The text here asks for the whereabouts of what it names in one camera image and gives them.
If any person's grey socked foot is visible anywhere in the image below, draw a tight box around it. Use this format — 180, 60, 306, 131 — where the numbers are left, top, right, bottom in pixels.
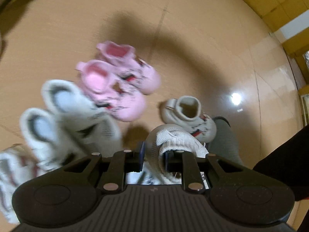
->
210, 116, 244, 168

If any white maroon high-top shoe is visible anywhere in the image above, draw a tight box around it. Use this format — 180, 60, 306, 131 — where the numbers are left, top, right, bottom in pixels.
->
0, 145, 39, 224

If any white black mesh sneaker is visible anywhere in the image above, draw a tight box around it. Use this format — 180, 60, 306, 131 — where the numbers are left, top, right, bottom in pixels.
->
41, 79, 123, 150
19, 107, 81, 172

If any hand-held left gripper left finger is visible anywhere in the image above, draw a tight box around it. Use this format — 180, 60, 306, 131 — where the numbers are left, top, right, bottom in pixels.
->
61, 141, 146, 193

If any beige knit shoe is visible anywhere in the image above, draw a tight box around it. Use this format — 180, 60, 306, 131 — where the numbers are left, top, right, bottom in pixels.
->
146, 124, 210, 186
160, 96, 217, 143

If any pink knit shoe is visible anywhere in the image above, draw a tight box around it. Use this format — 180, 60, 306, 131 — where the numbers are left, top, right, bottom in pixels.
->
76, 60, 147, 122
96, 41, 162, 95

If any person's black trouser leg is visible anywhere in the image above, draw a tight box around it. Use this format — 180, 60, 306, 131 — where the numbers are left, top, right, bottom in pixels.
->
252, 123, 309, 201

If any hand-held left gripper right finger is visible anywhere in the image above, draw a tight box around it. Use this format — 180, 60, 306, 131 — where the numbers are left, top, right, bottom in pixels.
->
164, 150, 242, 193

